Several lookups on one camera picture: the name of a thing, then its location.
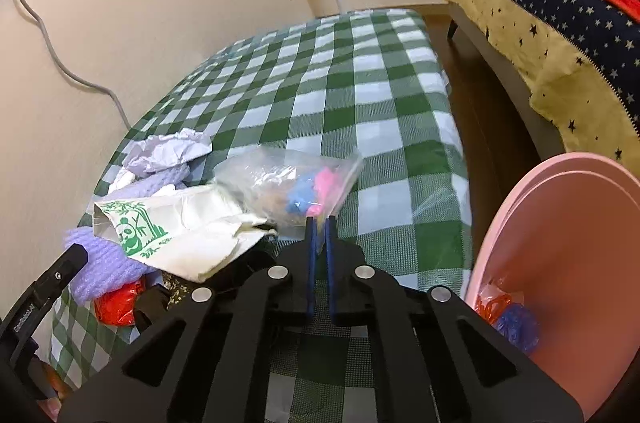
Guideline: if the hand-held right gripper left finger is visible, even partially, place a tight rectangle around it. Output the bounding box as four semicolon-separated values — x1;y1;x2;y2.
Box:
57;216;317;423

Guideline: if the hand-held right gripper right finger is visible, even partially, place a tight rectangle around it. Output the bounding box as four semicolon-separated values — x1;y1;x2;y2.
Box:
325;216;584;423

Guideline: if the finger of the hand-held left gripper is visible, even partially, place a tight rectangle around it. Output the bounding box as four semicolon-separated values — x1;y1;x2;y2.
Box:
20;243;89;311

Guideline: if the clear plastic bag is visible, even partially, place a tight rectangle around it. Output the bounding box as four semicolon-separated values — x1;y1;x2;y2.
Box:
214;147;365;225

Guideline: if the white paper bag green print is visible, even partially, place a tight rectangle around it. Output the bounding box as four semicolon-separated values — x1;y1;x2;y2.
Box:
92;184;279;284

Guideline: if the pink plastic bin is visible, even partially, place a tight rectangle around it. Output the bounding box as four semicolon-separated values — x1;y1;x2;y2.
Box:
464;153;640;421

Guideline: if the purple knitted cloth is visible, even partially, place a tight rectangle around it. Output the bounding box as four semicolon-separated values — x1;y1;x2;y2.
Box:
64;165;192;304

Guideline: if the red crumpled wrapper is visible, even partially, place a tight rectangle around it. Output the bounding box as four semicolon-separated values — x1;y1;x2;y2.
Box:
94;278;147;328

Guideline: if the green checked tablecloth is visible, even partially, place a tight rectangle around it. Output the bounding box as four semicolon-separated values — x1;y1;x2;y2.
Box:
50;8;476;423

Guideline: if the crumpled white paper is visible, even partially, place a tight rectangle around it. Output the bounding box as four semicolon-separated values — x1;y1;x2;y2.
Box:
122;128;213;178

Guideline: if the red plastic wrapper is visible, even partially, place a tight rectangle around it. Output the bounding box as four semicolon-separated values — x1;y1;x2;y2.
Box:
475;285;516;329

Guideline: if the blue plastic wrapper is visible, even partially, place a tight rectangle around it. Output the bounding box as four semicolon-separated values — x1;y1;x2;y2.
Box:
497;303;542;354

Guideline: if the grey wall cable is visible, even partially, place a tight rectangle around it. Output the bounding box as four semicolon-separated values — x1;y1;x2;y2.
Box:
9;0;133;130

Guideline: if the grey bed frame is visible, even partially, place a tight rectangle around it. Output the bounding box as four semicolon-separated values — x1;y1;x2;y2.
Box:
447;3;566;158

